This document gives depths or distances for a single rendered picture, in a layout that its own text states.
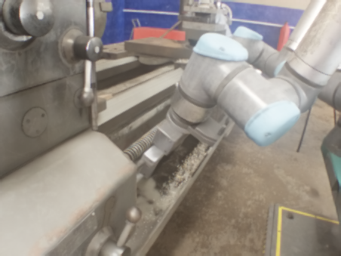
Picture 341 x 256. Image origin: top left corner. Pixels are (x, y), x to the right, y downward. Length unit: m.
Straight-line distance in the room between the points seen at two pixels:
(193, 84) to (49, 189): 0.32
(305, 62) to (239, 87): 0.15
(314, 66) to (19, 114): 0.53
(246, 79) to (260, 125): 0.08
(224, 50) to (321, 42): 0.17
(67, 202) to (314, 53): 0.51
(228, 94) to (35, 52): 0.33
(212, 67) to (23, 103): 0.33
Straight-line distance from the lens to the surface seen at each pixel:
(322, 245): 1.23
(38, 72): 0.48
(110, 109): 0.75
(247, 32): 0.89
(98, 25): 0.83
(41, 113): 0.51
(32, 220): 0.47
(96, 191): 0.52
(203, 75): 0.45
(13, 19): 0.40
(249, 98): 0.41
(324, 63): 0.51
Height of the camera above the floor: 1.12
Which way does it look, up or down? 26 degrees down
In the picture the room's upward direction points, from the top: 4 degrees clockwise
